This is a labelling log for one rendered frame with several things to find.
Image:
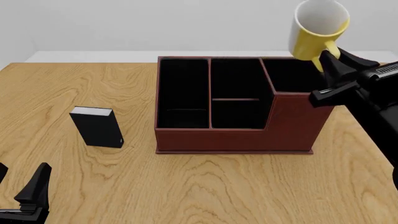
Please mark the red-brown desk caddy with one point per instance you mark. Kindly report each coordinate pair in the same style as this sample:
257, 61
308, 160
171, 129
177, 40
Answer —
236, 140

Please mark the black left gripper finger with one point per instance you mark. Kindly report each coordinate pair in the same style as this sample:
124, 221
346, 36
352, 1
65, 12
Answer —
2, 171
35, 191

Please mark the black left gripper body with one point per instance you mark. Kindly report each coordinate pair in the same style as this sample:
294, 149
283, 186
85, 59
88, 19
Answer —
21, 215

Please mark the black book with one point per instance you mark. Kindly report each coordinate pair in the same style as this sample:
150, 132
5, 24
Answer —
98, 128

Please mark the yellow and white mug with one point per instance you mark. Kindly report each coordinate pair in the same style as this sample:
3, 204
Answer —
306, 45

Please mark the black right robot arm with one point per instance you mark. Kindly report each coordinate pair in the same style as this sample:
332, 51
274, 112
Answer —
384, 121

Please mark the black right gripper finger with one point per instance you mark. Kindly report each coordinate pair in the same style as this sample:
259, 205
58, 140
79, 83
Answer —
337, 74
357, 64

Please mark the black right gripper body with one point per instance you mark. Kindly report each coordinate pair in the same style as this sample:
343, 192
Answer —
368, 78

